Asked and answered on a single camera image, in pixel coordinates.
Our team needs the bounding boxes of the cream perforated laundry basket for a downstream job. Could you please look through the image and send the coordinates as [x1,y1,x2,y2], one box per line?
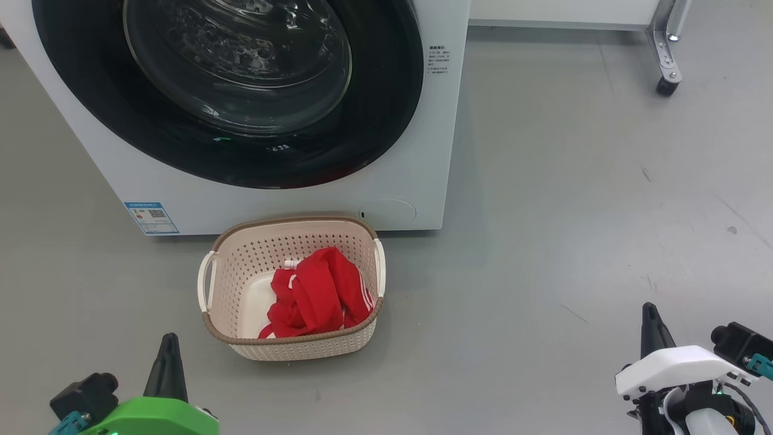
[197,216,387,362]

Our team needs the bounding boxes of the white front-load washing machine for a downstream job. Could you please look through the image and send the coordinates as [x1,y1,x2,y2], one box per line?
[0,0,472,236]

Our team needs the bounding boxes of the red garment with white stripes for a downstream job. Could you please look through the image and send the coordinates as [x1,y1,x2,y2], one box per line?
[258,246,375,339]

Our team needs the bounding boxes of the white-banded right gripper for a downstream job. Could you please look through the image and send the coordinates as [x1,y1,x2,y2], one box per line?
[614,301,759,435]

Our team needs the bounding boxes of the metal frame leg with caster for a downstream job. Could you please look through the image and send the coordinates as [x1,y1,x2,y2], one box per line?
[645,0,694,97]

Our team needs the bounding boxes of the white furniture base panel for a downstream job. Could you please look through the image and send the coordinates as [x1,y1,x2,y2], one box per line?
[468,0,665,32]

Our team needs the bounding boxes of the blue energy label sticker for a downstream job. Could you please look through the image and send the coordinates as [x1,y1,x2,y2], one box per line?
[124,201,181,235]

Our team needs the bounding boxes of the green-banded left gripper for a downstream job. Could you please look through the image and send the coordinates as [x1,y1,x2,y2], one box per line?
[77,332,220,435]

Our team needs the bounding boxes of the black glass washing machine door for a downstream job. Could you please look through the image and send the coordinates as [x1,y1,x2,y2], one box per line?
[31,0,425,189]

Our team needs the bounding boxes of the teal-plug camera cable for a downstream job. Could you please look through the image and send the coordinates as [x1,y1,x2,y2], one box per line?
[48,411,92,435]
[743,353,773,382]

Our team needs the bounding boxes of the white filter access cover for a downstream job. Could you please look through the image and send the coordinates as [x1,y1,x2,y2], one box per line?
[358,199,417,231]

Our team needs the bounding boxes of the teal-plug right camera cable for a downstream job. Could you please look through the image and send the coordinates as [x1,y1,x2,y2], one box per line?
[743,353,773,382]

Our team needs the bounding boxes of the teal-plug left camera cable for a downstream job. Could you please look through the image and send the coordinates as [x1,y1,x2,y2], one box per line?
[48,411,92,435]

